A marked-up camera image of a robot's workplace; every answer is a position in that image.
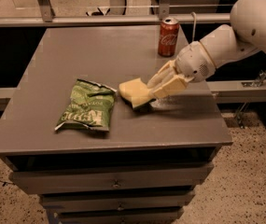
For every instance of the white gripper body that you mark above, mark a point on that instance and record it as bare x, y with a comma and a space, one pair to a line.
193, 62

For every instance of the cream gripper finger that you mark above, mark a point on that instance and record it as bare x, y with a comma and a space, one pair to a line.
163, 75
173, 86

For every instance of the yellow sponge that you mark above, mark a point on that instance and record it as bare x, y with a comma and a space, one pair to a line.
135, 92

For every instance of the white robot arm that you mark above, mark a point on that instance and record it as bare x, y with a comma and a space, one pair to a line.
244, 36

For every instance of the green jalapeno chip bag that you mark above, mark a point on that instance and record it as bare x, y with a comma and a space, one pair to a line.
90, 107

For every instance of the red Coca-Cola can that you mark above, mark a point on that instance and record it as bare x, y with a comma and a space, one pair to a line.
168, 36

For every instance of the grey drawer cabinet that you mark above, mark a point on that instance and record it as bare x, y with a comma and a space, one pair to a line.
69, 138

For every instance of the grey metal railing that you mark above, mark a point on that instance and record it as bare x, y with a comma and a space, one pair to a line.
110, 20

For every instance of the middle grey drawer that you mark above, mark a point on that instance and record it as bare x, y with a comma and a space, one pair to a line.
118, 201

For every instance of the grey drawer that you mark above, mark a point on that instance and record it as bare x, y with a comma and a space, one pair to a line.
122, 217
118, 201
112, 178

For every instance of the bottom grey drawer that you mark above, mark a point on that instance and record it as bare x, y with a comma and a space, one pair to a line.
122, 217

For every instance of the top grey drawer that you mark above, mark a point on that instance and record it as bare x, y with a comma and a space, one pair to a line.
112, 178

